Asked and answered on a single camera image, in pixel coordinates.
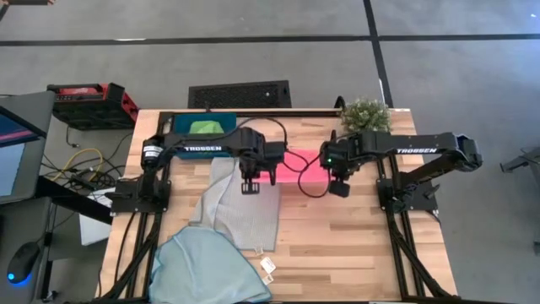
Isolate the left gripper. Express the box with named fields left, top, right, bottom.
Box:
left=239, top=156, right=280, bottom=195

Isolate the pink microfiber towel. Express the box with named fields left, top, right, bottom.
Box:
left=256, top=147, right=334, bottom=186

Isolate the grey waffle microfiber towel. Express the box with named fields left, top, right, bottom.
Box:
left=188, top=156, right=282, bottom=252

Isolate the green microfiber towel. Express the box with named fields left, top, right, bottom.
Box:
left=188, top=120, right=226, bottom=136

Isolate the light blue teal-edged towel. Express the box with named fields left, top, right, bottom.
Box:
left=148, top=225, right=273, bottom=304

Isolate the potted artificial plant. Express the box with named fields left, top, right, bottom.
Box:
left=339, top=97, right=392, bottom=134

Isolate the black floor vent grille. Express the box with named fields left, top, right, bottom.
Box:
left=187, top=79, right=293, bottom=110

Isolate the white handwritten paper tag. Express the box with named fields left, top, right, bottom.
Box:
left=259, top=256, right=278, bottom=274

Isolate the teal blue bin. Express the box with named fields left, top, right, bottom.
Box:
left=172, top=111, right=238, bottom=160

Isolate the black floor tape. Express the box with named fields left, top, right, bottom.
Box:
left=0, top=33, right=540, bottom=46
left=362, top=0, right=396, bottom=109

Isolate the white paper sheet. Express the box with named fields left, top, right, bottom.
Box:
left=78, top=187, right=114, bottom=247

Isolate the red and black toolbox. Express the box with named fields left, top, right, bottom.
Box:
left=46, top=82, right=140, bottom=131

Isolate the grey metal stand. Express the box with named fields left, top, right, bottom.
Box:
left=499, top=145, right=540, bottom=178

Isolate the dark grey side desk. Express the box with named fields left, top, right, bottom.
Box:
left=0, top=175, right=114, bottom=304

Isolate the grey computer monitor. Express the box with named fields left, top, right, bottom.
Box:
left=0, top=90, right=57, bottom=206

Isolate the black computer mouse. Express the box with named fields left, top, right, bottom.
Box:
left=6, top=241, right=42, bottom=285

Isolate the black right arm cable loop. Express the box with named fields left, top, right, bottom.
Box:
left=286, top=149, right=335, bottom=199

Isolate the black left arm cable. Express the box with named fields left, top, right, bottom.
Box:
left=235, top=117, right=290, bottom=149

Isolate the black aluminium rig frame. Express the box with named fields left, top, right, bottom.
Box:
left=99, top=108, right=459, bottom=304

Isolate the black cable bundle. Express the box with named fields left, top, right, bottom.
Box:
left=41, top=130, right=134, bottom=193

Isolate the yellow cable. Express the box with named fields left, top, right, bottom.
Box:
left=62, top=147, right=105, bottom=183

